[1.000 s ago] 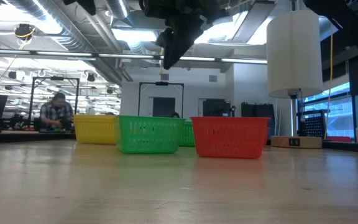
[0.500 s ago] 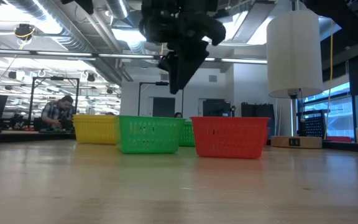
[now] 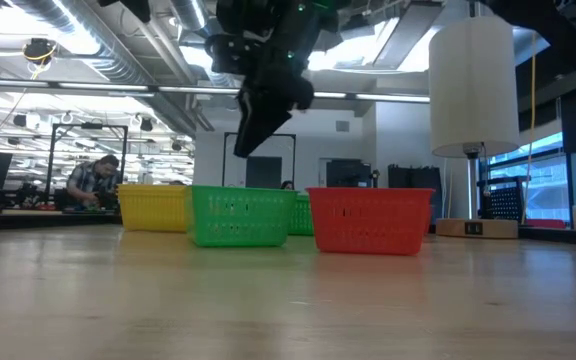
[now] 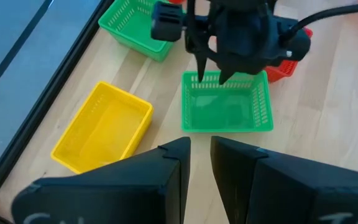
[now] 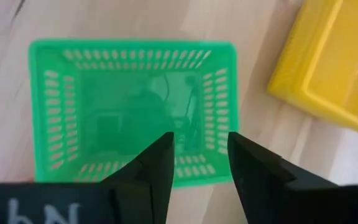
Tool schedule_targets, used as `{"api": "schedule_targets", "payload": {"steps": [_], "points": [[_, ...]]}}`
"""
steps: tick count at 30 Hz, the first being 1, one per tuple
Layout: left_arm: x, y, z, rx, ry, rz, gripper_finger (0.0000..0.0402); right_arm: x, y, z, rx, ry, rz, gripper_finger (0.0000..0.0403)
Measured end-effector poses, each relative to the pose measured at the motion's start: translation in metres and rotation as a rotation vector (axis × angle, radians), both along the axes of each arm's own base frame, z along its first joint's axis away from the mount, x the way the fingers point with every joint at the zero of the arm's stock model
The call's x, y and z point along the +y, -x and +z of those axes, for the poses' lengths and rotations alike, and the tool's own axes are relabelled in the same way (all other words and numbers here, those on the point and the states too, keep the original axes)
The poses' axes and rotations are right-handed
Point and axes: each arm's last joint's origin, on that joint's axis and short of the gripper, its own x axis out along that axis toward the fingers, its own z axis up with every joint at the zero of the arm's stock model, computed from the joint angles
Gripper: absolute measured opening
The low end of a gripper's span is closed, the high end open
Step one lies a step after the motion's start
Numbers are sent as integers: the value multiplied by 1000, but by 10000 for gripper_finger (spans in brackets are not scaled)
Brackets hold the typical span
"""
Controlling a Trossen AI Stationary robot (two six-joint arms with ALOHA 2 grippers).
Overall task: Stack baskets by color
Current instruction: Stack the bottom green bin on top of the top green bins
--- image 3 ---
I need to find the dark grey door panel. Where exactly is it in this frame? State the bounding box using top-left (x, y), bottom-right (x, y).
top-left (245, 156), bottom-right (283, 190)

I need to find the black metal stand frame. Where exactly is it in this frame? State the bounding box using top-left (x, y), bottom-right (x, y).
top-left (45, 123), bottom-right (129, 202)

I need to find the black cabinet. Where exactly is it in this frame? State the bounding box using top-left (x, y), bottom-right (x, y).
top-left (387, 164), bottom-right (443, 221)

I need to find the red flat object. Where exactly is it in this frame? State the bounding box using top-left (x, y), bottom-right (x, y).
top-left (525, 218), bottom-right (568, 230)

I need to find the silver ceiling duct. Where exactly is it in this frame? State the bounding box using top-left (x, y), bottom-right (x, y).
top-left (7, 0), bottom-right (209, 139)

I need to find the black rectangular rig frame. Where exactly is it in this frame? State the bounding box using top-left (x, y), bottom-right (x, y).
top-left (222, 131), bottom-right (298, 189)

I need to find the yellow plastic basket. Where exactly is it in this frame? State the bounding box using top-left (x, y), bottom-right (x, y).
top-left (116, 187), bottom-right (190, 233)

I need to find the long ceiling light bar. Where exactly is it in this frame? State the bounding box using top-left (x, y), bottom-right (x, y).
top-left (0, 77), bottom-right (432, 104)

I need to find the white shade table lamp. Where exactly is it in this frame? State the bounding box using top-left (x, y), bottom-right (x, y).
top-left (427, 15), bottom-right (521, 240)

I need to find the black pegboard panel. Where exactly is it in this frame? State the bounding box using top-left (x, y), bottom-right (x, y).
top-left (477, 175), bottom-right (527, 221)

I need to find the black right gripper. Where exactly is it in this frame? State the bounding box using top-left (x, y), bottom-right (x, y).
top-left (205, 23), bottom-right (320, 158)

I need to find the black screen on stand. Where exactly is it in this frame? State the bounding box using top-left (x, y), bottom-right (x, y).
top-left (325, 158), bottom-right (373, 189)

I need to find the black ceiling camera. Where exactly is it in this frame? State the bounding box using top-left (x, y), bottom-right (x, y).
top-left (21, 38), bottom-right (59, 66)

